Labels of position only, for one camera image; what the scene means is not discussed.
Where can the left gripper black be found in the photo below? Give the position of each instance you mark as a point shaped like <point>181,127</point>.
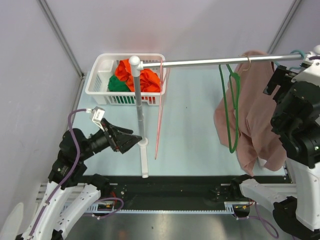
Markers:
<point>122,142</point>

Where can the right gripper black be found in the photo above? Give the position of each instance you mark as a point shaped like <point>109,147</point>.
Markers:
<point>282,76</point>

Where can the green t shirt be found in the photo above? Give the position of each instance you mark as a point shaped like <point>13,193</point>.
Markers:
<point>115,85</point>

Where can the orange t shirt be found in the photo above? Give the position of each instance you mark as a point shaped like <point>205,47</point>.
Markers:
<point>149,80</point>

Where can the pink wire hanger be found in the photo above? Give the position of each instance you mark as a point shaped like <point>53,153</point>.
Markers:
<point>164,75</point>

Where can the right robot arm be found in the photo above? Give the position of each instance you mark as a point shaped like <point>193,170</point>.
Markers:
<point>275,118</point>

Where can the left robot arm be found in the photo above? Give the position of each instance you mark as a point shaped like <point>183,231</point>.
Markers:
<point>52,221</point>

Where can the pink t shirt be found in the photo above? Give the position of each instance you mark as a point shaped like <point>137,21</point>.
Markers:
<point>252,130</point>

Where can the white plastic basket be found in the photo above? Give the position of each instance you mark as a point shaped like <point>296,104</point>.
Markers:
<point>104,68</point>

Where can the silver clothes rack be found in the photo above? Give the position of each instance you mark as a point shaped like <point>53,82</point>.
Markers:
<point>200,61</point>

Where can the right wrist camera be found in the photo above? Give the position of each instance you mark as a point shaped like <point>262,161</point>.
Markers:
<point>310,68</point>

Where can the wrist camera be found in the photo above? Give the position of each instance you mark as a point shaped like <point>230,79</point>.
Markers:
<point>310,68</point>
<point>96,115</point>

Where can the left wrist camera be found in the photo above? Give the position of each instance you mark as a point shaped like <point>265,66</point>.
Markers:
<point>96,115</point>

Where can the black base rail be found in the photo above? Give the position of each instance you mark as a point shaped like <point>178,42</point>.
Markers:
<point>210,188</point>

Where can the white cable duct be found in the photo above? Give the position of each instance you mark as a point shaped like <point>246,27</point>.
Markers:
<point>158,206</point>

